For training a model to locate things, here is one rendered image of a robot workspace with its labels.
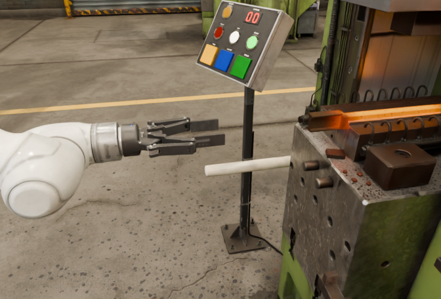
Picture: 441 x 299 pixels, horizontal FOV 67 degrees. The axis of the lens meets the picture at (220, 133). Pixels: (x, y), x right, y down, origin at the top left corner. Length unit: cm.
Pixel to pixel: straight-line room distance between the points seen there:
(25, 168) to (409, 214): 78
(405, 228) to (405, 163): 17
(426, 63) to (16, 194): 115
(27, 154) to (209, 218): 151
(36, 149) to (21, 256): 149
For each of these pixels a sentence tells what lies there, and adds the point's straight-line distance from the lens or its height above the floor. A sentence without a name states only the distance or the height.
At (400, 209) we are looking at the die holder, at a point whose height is 88.
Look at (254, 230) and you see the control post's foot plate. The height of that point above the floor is 1.
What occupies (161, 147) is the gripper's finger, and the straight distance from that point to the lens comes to 73.
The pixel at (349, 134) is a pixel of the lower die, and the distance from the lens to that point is 90.
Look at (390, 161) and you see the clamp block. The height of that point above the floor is 98.
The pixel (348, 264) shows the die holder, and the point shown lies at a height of 72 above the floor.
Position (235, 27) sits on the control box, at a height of 112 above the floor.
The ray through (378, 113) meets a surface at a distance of 96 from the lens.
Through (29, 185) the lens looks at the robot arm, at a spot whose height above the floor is 106.
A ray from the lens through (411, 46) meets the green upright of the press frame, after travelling 120.
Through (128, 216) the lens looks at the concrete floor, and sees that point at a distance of 210.
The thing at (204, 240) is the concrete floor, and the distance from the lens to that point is 190.
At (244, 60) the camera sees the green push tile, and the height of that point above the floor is 103.
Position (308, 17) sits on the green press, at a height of 35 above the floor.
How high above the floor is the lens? 138
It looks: 29 degrees down
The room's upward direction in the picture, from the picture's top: straight up
